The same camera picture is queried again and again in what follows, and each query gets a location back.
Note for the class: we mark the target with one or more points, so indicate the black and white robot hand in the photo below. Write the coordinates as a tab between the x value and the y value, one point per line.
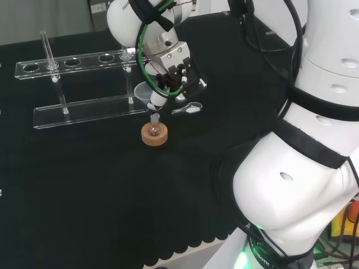
176	54

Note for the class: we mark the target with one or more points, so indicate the clear plastic funnel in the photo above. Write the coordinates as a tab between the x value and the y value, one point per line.
141	91

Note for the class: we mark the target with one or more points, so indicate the clear glass weighing funnel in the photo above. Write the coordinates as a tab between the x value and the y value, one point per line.
193	108

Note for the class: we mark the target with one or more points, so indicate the small glass round-bottom flask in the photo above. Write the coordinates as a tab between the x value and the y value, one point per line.
154	129

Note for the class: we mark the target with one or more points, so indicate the clear acrylic funnel stand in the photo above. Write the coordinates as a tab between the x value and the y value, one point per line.
95	112

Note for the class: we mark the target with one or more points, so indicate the grey metal box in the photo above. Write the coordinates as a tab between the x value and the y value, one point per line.
98	14

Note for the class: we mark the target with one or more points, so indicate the black bench cloth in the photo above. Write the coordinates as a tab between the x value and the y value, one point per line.
112	182

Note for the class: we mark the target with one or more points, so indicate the yellow stop button box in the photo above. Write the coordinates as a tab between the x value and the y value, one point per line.
340	221

